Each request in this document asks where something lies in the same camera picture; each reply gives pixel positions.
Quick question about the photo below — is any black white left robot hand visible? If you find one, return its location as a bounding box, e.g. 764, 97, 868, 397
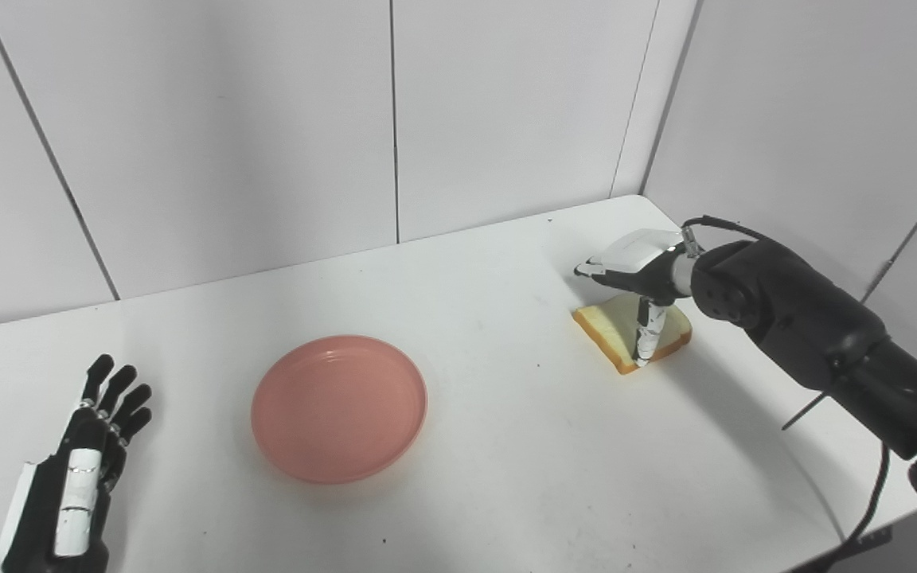
0, 354, 154, 573

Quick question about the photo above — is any pink round plate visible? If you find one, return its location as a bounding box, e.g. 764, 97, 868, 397
250, 335, 429, 485

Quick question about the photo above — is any slice of white bread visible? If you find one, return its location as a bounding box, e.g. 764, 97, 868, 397
572, 296, 693, 376

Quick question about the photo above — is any black cable tie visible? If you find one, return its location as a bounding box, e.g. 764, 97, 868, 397
782, 380, 853, 431

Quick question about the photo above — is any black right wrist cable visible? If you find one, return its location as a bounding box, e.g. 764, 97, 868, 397
680, 215, 894, 573

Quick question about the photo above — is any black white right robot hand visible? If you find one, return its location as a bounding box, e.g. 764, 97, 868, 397
573, 228, 694, 368

